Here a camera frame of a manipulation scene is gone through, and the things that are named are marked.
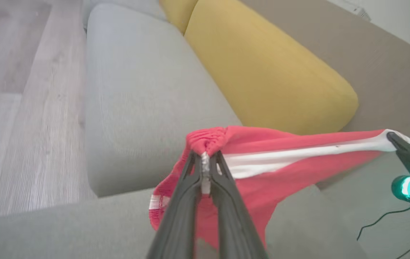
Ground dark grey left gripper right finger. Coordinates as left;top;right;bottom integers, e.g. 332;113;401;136
210;151;268;259

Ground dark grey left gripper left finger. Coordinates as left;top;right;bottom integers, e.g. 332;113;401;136
147;151;205;259

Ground red shorts with white stripe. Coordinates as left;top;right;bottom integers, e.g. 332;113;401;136
149;125;410;249

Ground taupe sofa backrest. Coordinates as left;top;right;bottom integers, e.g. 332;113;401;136
239;0;410;190

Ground large grey sofa seat cushion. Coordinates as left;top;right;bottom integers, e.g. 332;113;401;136
0;126;410;259

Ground large yellow back cushion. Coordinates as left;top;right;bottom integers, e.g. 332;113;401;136
184;0;359;136

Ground small yellow back cushion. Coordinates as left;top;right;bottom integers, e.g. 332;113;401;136
159;0;199;35

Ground white wall socket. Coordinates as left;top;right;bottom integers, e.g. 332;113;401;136
347;2;372;21

